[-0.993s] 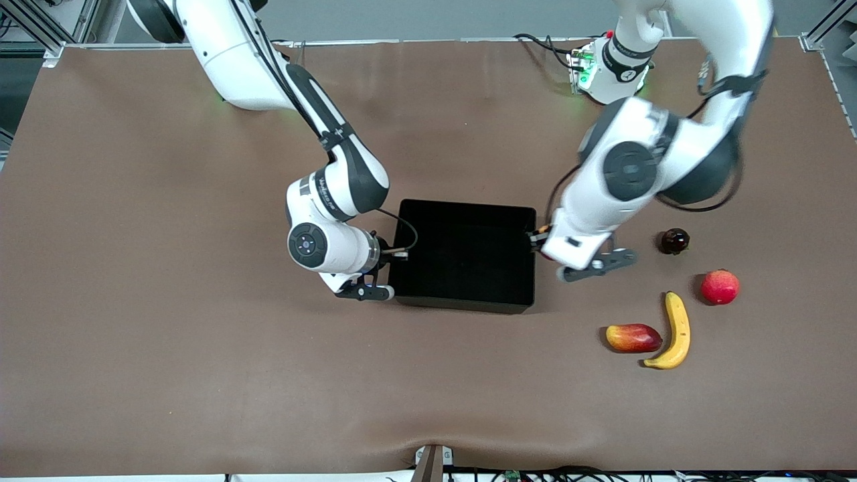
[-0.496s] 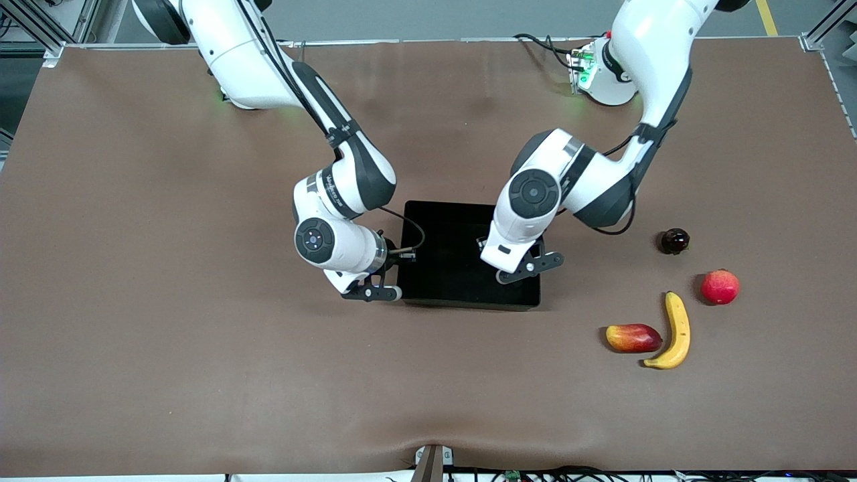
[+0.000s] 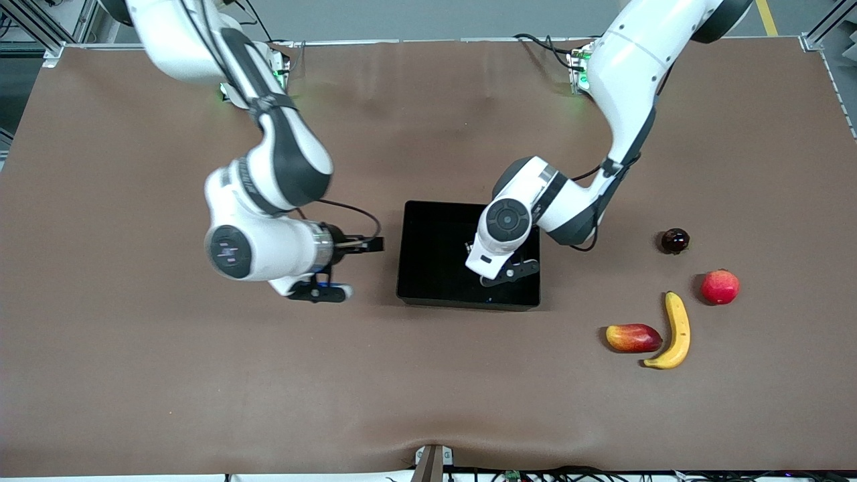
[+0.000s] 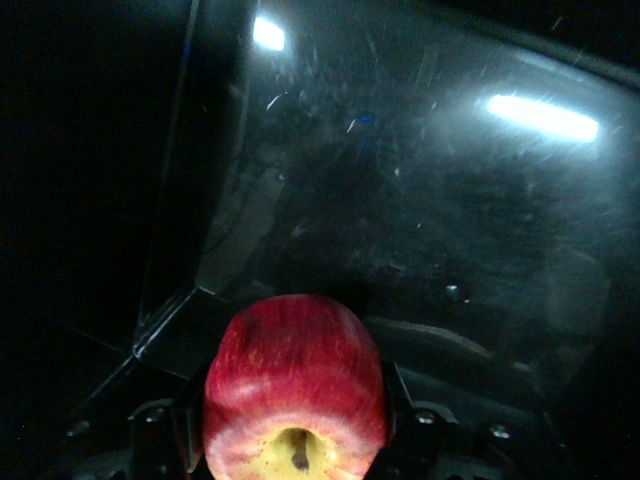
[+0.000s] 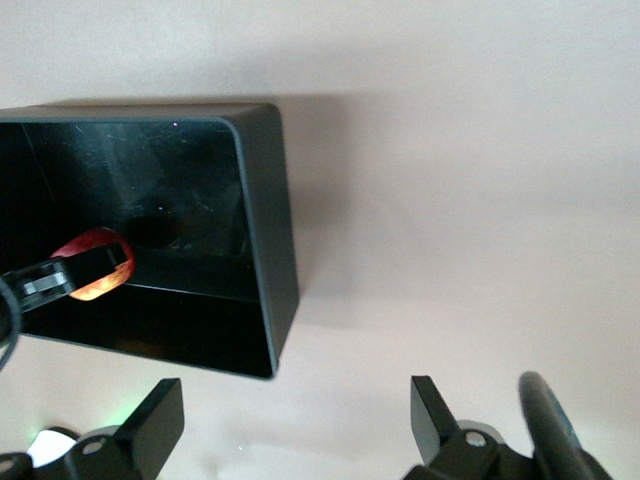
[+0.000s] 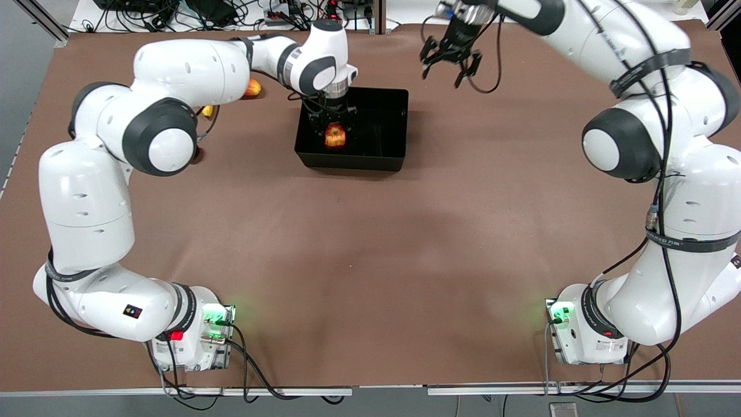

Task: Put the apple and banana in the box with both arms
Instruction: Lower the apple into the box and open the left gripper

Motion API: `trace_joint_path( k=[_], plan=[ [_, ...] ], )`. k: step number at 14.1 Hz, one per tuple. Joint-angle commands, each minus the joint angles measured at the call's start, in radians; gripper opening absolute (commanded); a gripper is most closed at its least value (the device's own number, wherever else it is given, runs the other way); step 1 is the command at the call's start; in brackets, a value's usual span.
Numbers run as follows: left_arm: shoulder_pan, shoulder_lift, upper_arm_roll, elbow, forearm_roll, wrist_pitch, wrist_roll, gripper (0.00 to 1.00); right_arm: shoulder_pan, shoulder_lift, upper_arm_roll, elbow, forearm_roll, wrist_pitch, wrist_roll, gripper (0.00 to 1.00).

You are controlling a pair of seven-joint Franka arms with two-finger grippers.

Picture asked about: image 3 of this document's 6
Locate black rectangular plastic box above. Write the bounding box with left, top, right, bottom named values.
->
left=396, top=200, right=541, bottom=311

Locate yellow banana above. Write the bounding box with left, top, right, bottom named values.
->
left=643, top=291, right=691, bottom=370

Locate red round apple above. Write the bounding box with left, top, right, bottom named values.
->
left=701, top=269, right=741, bottom=306

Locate brown table cover mat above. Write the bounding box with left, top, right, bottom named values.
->
left=0, top=37, right=857, bottom=477

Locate red yellow mango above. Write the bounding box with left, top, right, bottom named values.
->
left=606, top=323, right=664, bottom=353

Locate yellow floor marking tape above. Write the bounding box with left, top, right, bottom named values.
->
left=755, top=0, right=781, bottom=37

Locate black right arm base cable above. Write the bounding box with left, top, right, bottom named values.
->
left=241, top=0, right=299, bottom=48

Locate black arm base cable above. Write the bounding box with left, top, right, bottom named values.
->
left=514, top=33, right=576, bottom=71
left=241, top=0, right=299, bottom=48

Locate grey metal camera bracket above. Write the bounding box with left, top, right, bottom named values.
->
left=414, top=444, right=454, bottom=482

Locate black left arm base cable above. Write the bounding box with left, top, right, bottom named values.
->
left=514, top=33, right=576, bottom=71

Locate aluminium frame profile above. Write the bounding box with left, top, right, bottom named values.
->
left=800, top=0, right=857, bottom=54
left=0, top=0, right=101, bottom=68

